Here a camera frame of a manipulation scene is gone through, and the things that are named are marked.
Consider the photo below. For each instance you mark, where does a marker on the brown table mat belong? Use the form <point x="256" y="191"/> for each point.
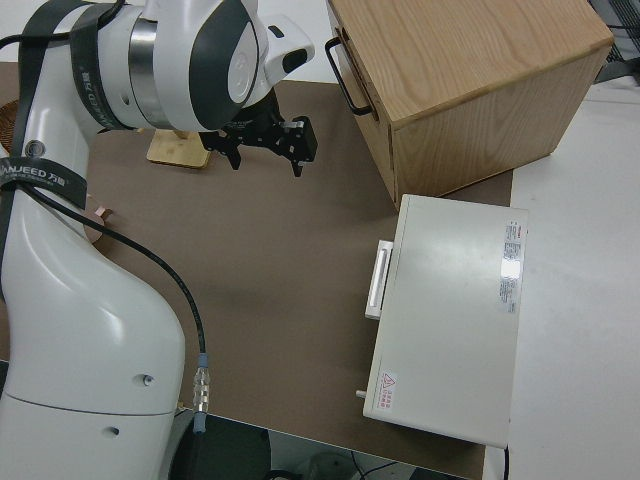
<point x="280" y="260"/>

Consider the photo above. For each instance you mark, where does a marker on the large wooden box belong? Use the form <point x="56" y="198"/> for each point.
<point x="475" y="85"/>

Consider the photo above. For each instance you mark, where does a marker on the pink mug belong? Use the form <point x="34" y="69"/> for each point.
<point x="100" y="213"/>

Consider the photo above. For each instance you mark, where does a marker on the wooden mug tree stand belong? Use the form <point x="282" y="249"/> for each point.
<point x="175" y="152"/>

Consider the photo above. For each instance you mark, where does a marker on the cream toaster oven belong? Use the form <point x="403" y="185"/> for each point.
<point x="450" y="320"/>

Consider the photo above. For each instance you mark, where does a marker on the brown wicker basket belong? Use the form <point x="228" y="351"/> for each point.
<point x="6" y="125"/>

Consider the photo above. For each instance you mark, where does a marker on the black round base plate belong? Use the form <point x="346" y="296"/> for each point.
<point x="225" y="450"/>

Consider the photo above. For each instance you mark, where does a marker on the black mesh panel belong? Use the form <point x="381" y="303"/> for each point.
<point x="622" y="65"/>

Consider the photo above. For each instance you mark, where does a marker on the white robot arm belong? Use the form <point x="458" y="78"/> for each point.
<point x="75" y="325"/>

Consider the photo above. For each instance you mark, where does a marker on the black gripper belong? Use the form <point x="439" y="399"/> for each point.
<point x="265" y="130"/>

